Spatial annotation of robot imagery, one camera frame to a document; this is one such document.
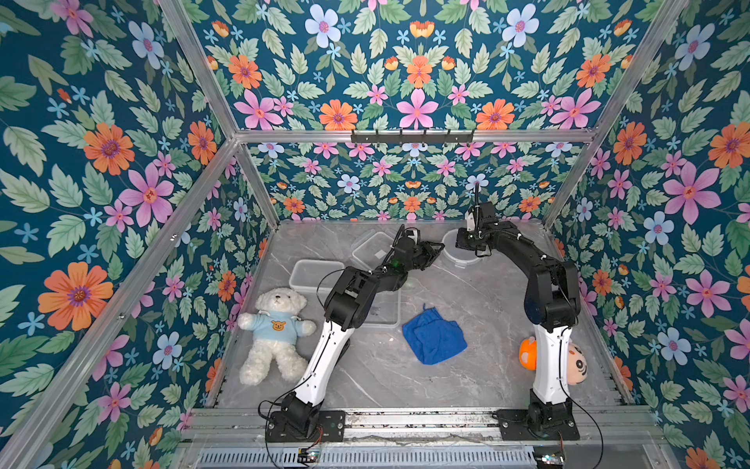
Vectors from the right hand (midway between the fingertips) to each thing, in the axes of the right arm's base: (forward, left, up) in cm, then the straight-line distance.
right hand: (468, 240), depth 103 cm
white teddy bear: (-36, +59, 0) cm, 69 cm away
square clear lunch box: (-24, +29, -10) cm, 39 cm away
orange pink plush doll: (-42, -24, -1) cm, 48 cm away
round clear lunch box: (-8, +4, 0) cm, 9 cm away
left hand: (-3, +8, +2) cm, 9 cm away
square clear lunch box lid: (+1, +36, -8) cm, 37 cm away
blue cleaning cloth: (-34, +14, -7) cm, 38 cm away
